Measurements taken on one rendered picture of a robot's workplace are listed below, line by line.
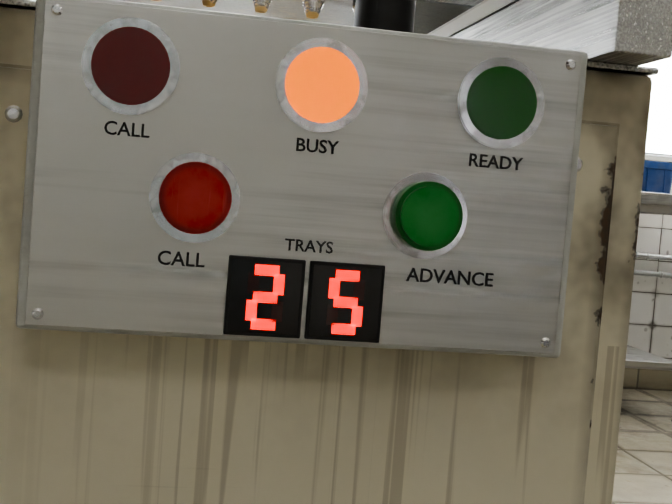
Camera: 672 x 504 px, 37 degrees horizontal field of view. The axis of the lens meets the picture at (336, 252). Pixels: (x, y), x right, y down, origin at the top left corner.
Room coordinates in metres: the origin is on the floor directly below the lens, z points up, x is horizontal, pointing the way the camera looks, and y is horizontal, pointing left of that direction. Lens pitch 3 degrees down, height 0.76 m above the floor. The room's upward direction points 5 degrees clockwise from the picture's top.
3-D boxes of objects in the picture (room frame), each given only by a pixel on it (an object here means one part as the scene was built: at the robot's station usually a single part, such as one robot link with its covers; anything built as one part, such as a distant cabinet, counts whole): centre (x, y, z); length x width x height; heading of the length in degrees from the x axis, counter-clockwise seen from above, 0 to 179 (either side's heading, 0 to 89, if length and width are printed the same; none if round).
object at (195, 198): (0.42, 0.06, 0.76); 0.03 x 0.02 x 0.03; 100
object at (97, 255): (0.44, 0.01, 0.77); 0.24 x 0.04 x 0.14; 100
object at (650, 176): (4.15, -1.12, 0.95); 0.40 x 0.30 x 0.14; 101
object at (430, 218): (0.43, -0.04, 0.76); 0.03 x 0.02 x 0.03; 100
